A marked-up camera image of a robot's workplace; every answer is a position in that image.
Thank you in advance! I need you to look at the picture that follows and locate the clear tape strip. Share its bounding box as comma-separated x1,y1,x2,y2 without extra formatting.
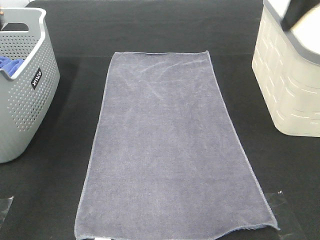
0,196,14,227
265,191,305,240

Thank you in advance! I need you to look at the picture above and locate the grey towel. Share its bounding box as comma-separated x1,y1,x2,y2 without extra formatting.
74,51,278,240

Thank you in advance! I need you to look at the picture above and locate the clear tape strip left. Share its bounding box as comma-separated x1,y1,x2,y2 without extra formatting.
0,196,14,227

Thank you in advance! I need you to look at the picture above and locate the clear tape strip right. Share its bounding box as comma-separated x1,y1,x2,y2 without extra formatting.
265,191,305,240

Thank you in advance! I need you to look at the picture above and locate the grey perforated laundry basket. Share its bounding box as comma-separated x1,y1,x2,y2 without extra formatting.
0,7,60,163

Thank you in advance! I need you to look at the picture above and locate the blue towel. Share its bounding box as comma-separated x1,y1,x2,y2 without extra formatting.
0,56,24,77

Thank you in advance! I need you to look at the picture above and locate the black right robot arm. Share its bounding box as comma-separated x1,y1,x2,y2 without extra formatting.
280,0,320,32

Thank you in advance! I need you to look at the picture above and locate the cream white storage basket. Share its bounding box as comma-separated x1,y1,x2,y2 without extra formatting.
252,0,320,137

